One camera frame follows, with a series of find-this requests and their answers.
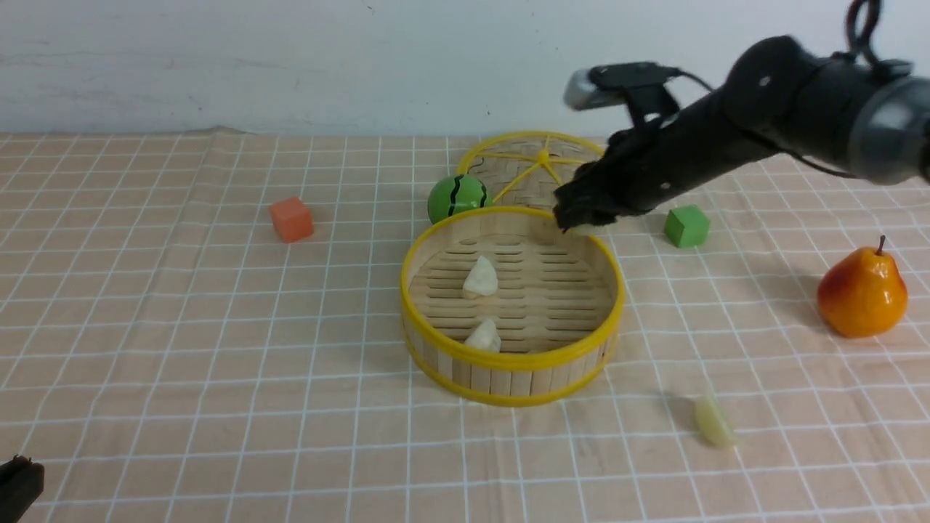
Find orange cube block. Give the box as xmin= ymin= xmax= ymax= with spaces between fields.
xmin=269 ymin=198 xmax=315 ymax=243

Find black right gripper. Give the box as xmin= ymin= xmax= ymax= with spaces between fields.
xmin=554 ymin=94 xmax=776 ymax=231

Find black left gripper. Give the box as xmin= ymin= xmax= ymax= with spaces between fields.
xmin=1 ymin=455 xmax=44 ymax=523

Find bamboo steamer tray yellow rim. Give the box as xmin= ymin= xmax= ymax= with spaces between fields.
xmin=399 ymin=206 xmax=626 ymax=408

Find white dumpling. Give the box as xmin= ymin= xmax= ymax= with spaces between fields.
xmin=463 ymin=317 xmax=502 ymax=354
xmin=462 ymin=256 xmax=498 ymax=300

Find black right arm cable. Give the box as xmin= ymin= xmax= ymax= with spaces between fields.
xmin=672 ymin=0 xmax=916 ymax=179

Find orange yellow toy pear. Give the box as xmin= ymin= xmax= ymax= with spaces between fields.
xmin=816 ymin=235 xmax=909 ymax=338

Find greenish dumpling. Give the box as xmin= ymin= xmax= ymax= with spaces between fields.
xmin=694 ymin=394 xmax=737 ymax=449

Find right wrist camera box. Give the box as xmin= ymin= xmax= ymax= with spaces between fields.
xmin=562 ymin=62 xmax=680 ymax=128

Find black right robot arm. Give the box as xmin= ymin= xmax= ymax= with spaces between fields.
xmin=554 ymin=36 xmax=929 ymax=230

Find green cube block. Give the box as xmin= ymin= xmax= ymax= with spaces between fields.
xmin=663 ymin=204 xmax=711 ymax=248

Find green watermelon toy ball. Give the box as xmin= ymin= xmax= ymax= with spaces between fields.
xmin=427 ymin=174 xmax=493 ymax=224

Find checkered beige tablecloth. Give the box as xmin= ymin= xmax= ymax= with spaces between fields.
xmin=1 ymin=130 xmax=928 ymax=522

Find bamboo steamer lid yellow rim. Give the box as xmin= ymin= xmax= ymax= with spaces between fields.
xmin=456 ymin=130 xmax=602 ymax=211

